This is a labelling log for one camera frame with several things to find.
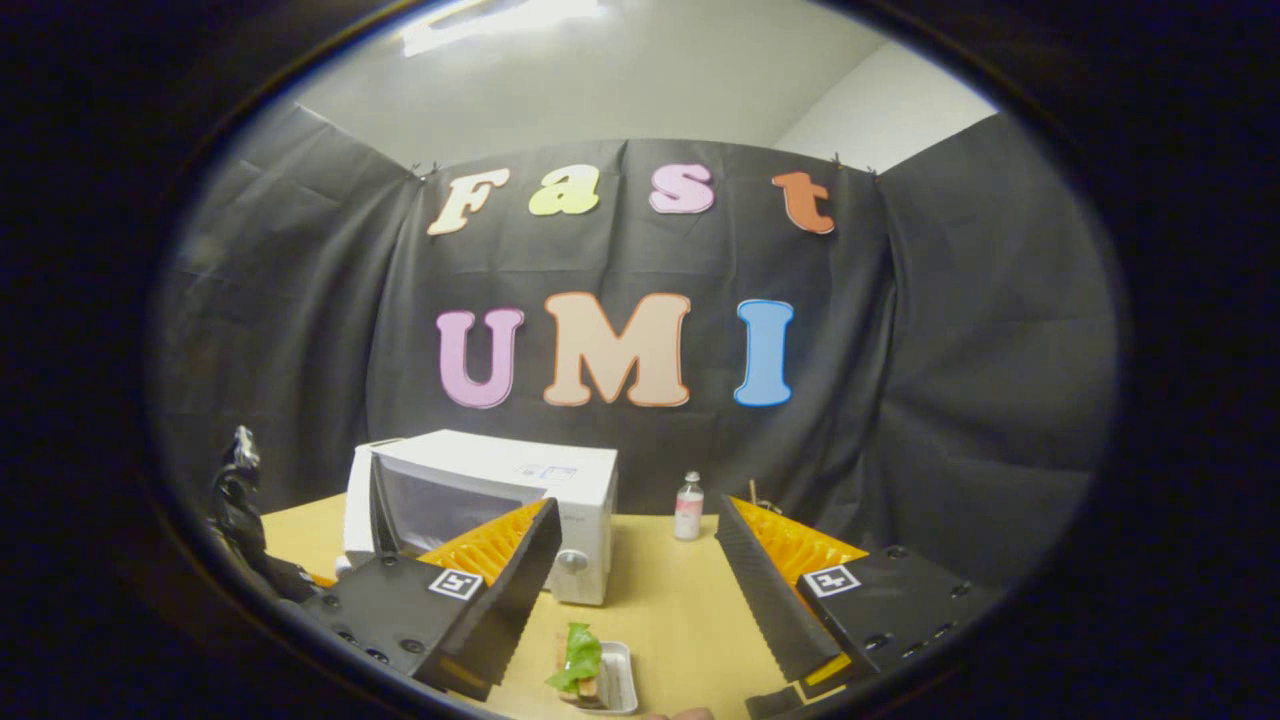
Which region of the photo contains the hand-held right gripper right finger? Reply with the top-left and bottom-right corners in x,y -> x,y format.
714,494 -> 1004,701

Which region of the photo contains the white plastic tray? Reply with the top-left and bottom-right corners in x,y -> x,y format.
560,640 -> 640,716

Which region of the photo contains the lettuce sandwich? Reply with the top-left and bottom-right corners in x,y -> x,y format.
545,622 -> 604,707

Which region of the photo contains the small bottle with pink label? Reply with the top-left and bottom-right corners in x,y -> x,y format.
674,471 -> 705,542

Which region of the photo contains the white microwave oven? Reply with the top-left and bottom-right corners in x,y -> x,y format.
343,430 -> 619,607

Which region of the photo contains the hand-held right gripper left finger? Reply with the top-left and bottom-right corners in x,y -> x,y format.
298,497 -> 563,702

